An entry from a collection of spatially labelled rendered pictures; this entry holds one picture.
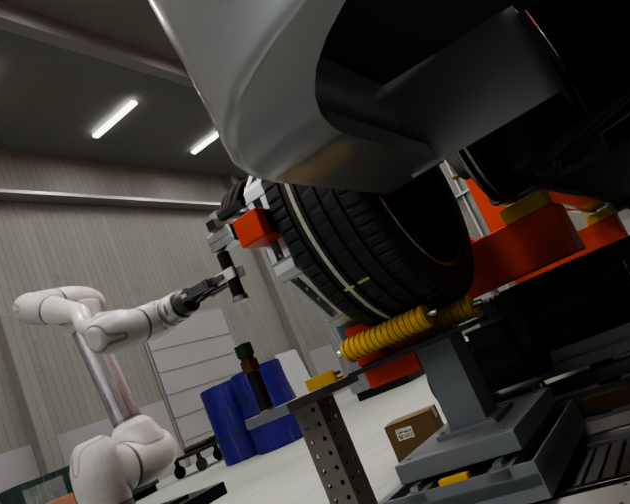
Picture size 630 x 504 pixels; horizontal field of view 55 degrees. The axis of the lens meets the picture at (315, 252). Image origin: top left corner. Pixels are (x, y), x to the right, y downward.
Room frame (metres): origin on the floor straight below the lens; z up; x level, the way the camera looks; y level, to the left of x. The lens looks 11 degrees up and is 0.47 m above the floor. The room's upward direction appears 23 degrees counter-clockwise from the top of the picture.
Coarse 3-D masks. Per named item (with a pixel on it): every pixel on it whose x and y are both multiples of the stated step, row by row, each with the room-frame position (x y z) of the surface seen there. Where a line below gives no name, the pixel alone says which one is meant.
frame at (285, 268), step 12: (252, 180) 1.45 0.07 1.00; (252, 192) 1.41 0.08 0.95; (252, 204) 1.42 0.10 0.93; (264, 204) 1.40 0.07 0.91; (276, 240) 1.44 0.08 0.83; (276, 252) 1.43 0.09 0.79; (288, 252) 1.40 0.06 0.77; (276, 264) 1.42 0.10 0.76; (288, 264) 1.40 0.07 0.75; (288, 276) 1.42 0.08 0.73; (300, 276) 1.42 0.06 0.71; (300, 288) 1.46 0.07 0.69; (312, 288) 1.45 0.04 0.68; (312, 300) 1.49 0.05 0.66; (324, 300) 1.48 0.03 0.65; (324, 312) 1.52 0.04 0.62; (336, 312) 1.53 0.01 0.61; (336, 324) 1.55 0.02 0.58
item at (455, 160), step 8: (464, 152) 1.32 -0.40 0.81; (448, 160) 1.38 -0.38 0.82; (456, 160) 1.38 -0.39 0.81; (464, 160) 1.29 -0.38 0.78; (472, 160) 1.28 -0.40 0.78; (456, 168) 1.39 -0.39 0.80; (464, 168) 1.39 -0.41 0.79; (472, 168) 1.32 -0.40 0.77; (480, 168) 1.30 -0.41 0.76; (464, 176) 1.42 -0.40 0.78; (472, 176) 1.31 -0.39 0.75; (480, 176) 1.35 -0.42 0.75; (480, 184) 1.33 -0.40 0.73; (488, 184) 1.33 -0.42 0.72; (488, 192) 1.35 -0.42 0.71; (496, 192) 1.36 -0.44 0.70; (496, 200) 1.40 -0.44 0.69
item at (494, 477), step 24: (552, 408) 1.68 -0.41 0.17; (576, 408) 1.67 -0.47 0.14; (552, 432) 1.42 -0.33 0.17; (576, 432) 1.58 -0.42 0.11; (504, 456) 1.33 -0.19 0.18; (528, 456) 1.39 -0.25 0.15; (552, 456) 1.35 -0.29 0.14; (432, 480) 1.45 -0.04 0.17; (456, 480) 1.34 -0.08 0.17; (480, 480) 1.31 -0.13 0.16; (504, 480) 1.29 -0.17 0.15; (528, 480) 1.27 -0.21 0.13; (552, 480) 1.30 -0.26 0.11
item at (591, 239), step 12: (588, 216) 3.52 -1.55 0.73; (600, 216) 3.49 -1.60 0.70; (612, 216) 3.46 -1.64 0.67; (588, 228) 3.53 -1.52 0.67; (600, 228) 3.50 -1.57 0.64; (612, 228) 3.47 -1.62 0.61; (624, 228) 3.53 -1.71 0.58; (588, 240) 3.54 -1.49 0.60; (600, 240) 3.51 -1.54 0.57; (612, 240) 3.48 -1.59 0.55; (588, 252) 3.56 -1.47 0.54; (552, 264) 3.66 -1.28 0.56
